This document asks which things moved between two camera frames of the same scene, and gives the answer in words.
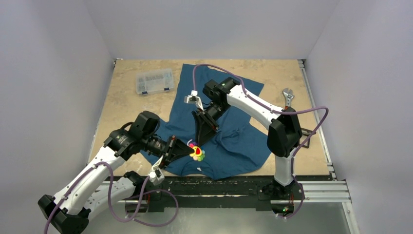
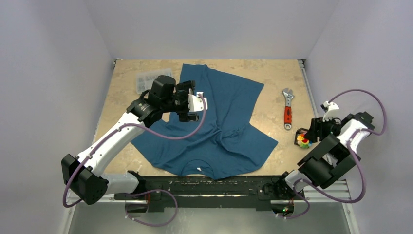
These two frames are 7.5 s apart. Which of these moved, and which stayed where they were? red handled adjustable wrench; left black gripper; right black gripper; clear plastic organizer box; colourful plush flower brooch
Moved: right black gripper; left black gripper; colourful plush flower brooch
Stayed: clear plastic organizer box; red handled adjustable wrench
